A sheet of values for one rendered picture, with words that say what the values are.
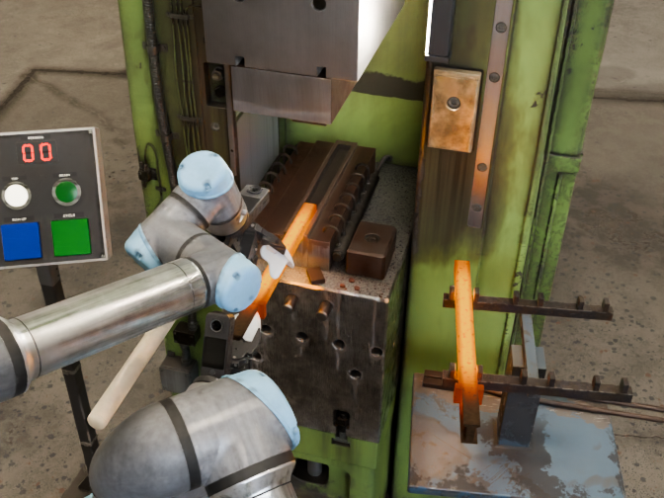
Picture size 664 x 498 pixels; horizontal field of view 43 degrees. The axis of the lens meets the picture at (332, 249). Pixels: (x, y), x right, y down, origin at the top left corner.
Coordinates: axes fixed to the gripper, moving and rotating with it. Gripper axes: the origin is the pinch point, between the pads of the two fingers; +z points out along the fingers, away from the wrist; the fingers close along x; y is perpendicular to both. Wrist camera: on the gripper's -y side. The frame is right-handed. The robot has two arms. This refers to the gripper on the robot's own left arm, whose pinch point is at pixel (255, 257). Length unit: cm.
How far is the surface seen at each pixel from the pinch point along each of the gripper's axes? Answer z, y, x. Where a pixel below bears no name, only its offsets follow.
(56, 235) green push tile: 10.2, -1.1, -46.3
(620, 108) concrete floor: 251, -222, 85
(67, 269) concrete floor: 148, -41, -123
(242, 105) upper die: -4.8, -29.0, -10.1
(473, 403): -4.4, 19.9, 43.6
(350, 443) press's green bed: 66, 17, 15
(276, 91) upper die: -8.2, -30.9, -3.1
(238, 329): 2.2, 13.5, 0.2
